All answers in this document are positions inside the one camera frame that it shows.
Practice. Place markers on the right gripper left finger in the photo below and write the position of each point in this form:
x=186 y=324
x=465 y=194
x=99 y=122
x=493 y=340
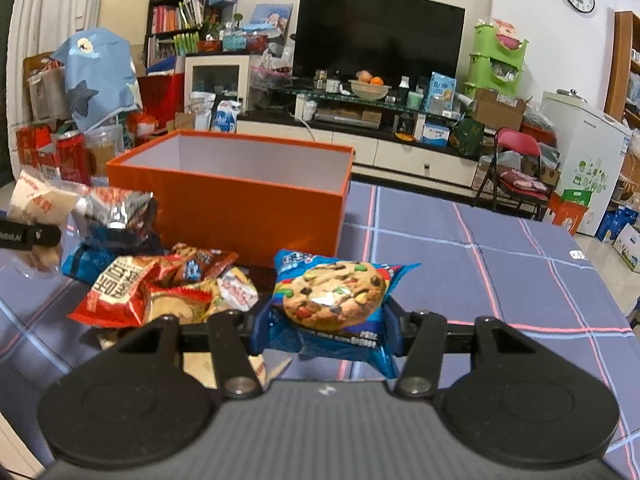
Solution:
x=234 y=336

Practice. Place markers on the blue snack packet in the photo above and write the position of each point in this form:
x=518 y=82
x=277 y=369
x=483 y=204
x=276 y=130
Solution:
x=86 y=263

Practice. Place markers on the white tv stand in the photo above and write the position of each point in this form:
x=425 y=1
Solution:
x=378 y=156

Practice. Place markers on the red folding chair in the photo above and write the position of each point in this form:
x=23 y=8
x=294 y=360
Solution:
x=513 y=182

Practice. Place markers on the blue star cloth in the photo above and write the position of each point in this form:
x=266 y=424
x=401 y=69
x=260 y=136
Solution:
x=99 y=77

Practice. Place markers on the blue candy cookie packet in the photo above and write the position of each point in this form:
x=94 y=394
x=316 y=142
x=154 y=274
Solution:
x=325 y=307

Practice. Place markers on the dark bookshelf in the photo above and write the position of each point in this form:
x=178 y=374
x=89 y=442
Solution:
x=172 y=28

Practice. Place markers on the clear plastic jar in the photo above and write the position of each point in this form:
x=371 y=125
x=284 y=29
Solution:
x=103 y=144

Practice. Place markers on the fruit bowl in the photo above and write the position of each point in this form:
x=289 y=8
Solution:
x=367 y=87

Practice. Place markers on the red white carton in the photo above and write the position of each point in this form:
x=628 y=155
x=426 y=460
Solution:
x=36 y=150

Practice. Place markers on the cream gourd biscuit bag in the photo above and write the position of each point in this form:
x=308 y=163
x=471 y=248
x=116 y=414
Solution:
x=36 y=201

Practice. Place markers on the orange storage box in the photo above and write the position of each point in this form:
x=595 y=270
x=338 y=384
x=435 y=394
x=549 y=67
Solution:
x=253 y=195

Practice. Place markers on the white chest freezer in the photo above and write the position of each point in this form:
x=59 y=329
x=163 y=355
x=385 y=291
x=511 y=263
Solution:
x=592 y=147

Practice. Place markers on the red white snack bag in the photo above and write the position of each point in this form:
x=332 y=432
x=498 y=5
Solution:
x=115 y=299

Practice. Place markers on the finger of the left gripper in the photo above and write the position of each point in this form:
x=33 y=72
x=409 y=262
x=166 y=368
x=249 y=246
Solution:
x=21 y=236

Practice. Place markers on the silver black snack bag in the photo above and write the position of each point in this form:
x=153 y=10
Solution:
x=115 y=218

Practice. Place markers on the black television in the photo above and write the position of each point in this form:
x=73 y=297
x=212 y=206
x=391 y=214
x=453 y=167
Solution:
x=387 y=38

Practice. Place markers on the white round cake packet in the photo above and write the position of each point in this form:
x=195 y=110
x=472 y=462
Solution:
x=234 y=291

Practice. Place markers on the dark small snack packet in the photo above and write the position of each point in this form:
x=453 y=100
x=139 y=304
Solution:
x=197 y=264

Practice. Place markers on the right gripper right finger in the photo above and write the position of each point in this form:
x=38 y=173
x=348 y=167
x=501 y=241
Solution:
x=421 y=338

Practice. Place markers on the green stacked bins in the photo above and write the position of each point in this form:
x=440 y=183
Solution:
x=496 y=60

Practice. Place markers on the blue plaid tablecloth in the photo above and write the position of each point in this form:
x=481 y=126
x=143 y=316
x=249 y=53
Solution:
x=464 y=262

